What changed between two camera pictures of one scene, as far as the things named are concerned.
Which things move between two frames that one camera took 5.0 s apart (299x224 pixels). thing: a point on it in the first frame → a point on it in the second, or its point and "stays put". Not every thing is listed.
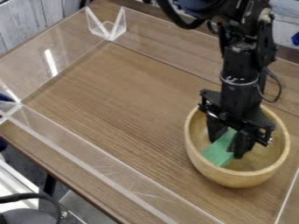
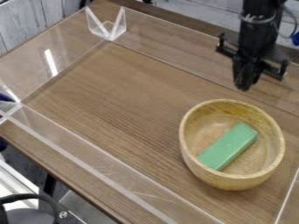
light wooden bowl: (246, 171) stays put
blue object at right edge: (294, 38) stays put
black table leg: (50, 185) stays put
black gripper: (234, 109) → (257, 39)
